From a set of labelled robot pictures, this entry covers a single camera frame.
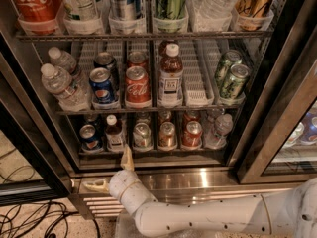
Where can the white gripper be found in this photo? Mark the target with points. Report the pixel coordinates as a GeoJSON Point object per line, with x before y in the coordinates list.
{"type": "Point", "coordinates": [119, 182]}

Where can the brown tea bottle white cap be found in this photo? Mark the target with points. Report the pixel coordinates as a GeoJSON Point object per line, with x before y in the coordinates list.
{"type": "Point", "coordinates": [115, 134]}

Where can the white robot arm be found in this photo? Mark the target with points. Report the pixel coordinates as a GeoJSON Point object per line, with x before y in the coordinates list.
{"type": "Point", "coordinates": [293, 211]}

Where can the blue pepsi can bottom shelf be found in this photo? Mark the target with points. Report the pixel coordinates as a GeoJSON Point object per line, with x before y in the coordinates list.
{"type": "Point", "coordinates": [91, 140]}

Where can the blue pepsi can shelf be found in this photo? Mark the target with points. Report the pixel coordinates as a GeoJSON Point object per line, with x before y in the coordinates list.
{"type": "Point", "coordinates": [101, 84]}
{"type": "Point", "coordinates": [91, 140]}

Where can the silver green can bottom shelf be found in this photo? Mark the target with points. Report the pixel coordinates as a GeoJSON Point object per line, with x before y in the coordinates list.
{"type": "Point", "coordinates": [142, 136]}

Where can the copper can bottom shelf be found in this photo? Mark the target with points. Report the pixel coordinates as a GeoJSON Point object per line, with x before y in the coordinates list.
{"type": "Point", "coordinates": [166, 135]}

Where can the red coca-cola can middle shelf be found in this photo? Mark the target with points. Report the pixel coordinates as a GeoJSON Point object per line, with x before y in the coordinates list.
{"type": "Point", "coordinates": [137, 85]}

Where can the red coke can bottom shelf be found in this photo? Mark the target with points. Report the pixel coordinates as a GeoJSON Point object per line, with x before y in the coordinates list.
{"type": "Point", "coordinates": [192, 134]}

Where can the blue pepsi can middle shelf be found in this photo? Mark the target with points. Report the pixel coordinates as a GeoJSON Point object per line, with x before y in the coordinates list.
{"type": "Point", "coordinates": [101, 84]}

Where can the clear water bottle front middle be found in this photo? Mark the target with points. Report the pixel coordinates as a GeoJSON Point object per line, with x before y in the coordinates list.
{"type": "Point", "coordinates": [69, 94]}

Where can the tall tea bottle middle shelf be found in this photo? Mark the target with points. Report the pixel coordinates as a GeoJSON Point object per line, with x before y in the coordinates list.
{"type": "Point", "coordinates": [170, 77]}

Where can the clear water bottle bottom shelf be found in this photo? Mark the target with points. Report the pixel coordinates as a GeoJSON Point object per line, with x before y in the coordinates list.
{"type": "Point", "coordinates": [216, 136]}

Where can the clear water bottle rear middle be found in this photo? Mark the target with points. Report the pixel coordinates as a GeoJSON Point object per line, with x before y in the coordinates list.
{"type": "Point", "coordinates": [66, 61]}

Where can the empty white shelf tray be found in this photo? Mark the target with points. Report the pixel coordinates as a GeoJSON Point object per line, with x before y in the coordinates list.
{"type": "Point", "coordinates": [196, 85]}

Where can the green bottle top shelf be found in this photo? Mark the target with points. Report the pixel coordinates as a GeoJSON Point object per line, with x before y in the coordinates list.
{"type": "Point", "coordinates": [170, 10]}

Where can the fridge glass door right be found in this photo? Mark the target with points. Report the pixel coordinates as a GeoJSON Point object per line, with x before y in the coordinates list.
{"type": "Point", "coordinates": [278, 144]}

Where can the large coca-cola bottle top shelf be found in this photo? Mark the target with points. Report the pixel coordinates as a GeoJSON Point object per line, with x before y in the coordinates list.
{"type": "Point", "coordinates": [38, 17]}

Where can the golden cans top shelf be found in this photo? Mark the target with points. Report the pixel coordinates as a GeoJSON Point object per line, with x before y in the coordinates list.
{"type": "Point", "coordinates": [252, 13]}

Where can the clear plastic bin on floor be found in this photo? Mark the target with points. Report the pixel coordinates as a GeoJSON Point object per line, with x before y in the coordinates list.
{"type": "Point", "coordinates": [126, 228]}

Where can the dark can behind pepsi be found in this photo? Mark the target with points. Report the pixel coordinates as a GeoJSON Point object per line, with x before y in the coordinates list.
{"type": "Point", "coordinates": [108, 61]}

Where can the red can behind coca-cola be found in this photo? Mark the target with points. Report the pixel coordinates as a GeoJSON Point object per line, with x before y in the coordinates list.
{"type": "Point", "coordinates": [137, 58]}

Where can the green can front right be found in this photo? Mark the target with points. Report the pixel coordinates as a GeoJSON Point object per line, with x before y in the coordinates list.
{"type": "Point", "coordinates": [235, 81]}

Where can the green can rear right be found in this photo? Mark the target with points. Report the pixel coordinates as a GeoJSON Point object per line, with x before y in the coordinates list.
{"type": "Point", "coordinates": [226, 60]}

